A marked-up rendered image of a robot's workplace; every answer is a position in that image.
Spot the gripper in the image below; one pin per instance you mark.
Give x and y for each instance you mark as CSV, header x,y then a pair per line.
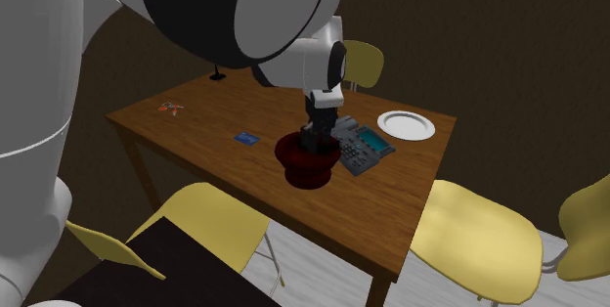
x,y
322,118

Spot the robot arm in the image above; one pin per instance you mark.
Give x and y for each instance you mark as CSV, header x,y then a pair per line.
x,y
38,106

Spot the grey desk phone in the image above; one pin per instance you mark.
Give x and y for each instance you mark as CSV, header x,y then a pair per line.
x,y
364,151

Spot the dark red bowl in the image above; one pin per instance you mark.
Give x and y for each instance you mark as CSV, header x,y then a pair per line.
x,y
305,172

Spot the yellow chair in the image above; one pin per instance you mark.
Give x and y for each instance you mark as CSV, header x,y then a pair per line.
x,y
364,63
476,239
586,234
214,220

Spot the blue card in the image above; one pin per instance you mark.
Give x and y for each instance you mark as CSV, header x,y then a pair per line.
x,y
247,138

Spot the white plate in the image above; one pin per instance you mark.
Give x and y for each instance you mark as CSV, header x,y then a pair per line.
x,y
406,125

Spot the wooden table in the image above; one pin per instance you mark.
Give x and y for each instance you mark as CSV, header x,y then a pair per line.
x,y
267,191

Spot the small black stand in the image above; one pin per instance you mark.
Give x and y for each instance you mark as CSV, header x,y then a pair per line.
x,y
217,76

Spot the orange and grey keys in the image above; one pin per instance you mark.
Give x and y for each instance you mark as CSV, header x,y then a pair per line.
x,y
171,107

